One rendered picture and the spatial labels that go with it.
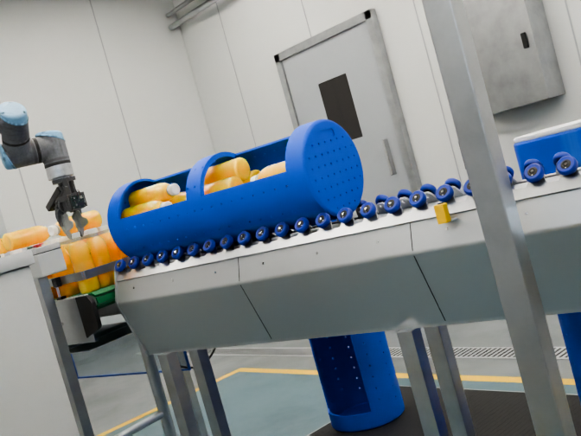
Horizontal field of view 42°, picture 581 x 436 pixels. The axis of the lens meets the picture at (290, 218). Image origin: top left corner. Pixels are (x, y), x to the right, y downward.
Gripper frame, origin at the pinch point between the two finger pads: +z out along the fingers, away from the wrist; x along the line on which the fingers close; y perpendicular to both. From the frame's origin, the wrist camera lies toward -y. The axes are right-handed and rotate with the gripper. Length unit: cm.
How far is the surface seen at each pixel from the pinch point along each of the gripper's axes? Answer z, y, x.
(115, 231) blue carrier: 2.5, 19.4, 2.3
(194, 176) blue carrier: -7, 59, 5
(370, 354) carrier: 69, 68, 59
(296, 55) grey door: -105, -167, 392
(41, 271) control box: 8.7, 1.3, -17.4
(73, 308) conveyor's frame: 24.5, -3.7, -6.3
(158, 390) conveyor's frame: 71, -25, 35
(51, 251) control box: 3.3, 1.5, -11.6
